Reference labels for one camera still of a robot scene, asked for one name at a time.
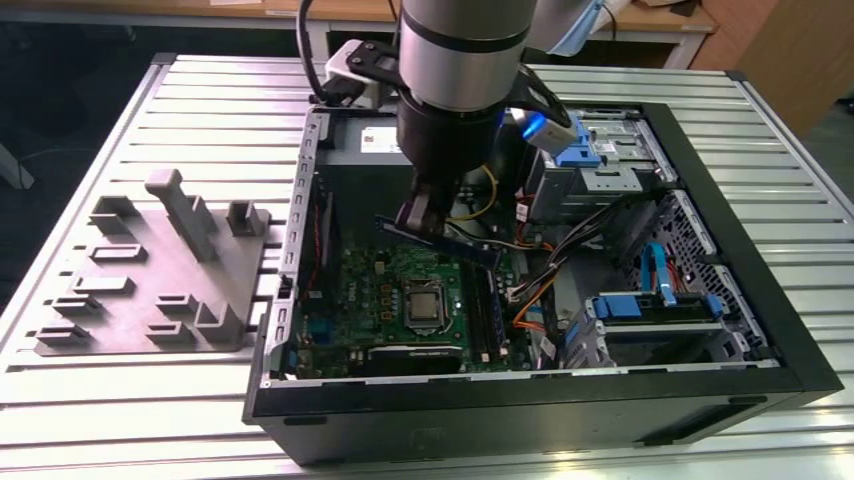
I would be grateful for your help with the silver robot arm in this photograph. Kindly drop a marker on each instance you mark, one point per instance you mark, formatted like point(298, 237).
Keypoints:
point(461, 50)

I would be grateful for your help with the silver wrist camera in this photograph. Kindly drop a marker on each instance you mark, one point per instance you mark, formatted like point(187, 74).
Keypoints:
point(554, 137)
point(354, 80)

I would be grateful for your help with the metal disk bay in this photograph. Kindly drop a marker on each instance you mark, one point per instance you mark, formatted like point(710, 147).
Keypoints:
point(594, 350)

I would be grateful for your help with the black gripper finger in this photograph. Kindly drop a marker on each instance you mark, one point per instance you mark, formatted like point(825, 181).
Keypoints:
point(421, 215)

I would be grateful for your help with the black PC case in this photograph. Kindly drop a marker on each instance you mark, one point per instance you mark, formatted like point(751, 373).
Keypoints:
point(467, 415)

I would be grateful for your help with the green motherboard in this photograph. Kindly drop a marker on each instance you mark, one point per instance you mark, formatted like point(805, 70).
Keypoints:
point(363, 280)

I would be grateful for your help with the black RAM slot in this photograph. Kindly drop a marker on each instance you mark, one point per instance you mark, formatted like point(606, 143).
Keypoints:
point(475, 310)

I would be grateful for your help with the grey power supply unit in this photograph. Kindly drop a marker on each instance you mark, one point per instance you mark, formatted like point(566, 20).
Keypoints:
point(367, 190)

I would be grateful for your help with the wooden desk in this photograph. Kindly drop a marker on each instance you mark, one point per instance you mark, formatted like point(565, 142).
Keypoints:
point(661, 22)

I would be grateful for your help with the metal drive cage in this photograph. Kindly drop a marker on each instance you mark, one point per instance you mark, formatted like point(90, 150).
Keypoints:
point(614, 180)

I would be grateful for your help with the blue RAM stick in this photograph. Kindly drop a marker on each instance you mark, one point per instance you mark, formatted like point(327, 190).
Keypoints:
point(467, 250)

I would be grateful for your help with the silver CPU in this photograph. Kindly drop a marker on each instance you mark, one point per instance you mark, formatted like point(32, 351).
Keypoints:
point(425, 306)

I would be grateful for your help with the hard disk in blue carrier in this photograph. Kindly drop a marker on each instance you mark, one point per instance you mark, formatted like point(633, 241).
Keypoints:
point(621, 306)

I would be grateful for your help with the grey parts rack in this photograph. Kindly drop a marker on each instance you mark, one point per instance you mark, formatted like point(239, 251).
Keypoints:
point(154, 260)

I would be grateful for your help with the grey chair base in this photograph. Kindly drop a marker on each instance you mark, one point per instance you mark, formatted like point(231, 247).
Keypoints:
point(14, 170)

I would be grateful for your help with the blue plastic drive carrier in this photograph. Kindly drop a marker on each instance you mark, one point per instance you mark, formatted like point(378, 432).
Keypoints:
point(581, 157)

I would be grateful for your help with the black graphics card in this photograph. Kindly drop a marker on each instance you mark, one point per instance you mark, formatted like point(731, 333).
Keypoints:
point(414, 357)

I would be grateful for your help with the brown wooden board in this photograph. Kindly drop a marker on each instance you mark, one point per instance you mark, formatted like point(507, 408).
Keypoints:
point(787, 50)

